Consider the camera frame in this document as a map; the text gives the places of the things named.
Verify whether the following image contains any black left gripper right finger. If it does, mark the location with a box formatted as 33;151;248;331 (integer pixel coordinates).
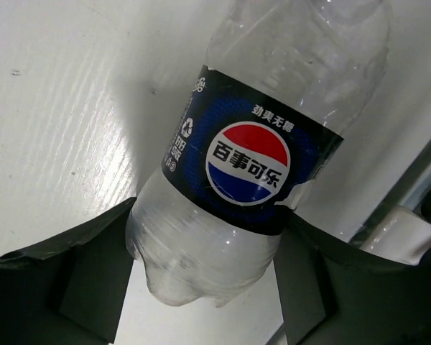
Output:
274;215;431;344

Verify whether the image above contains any small pepsi bottle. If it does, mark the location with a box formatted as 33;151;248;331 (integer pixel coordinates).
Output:
126;1;391;307

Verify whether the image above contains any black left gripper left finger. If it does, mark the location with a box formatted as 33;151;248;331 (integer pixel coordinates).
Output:
0;198;135;344

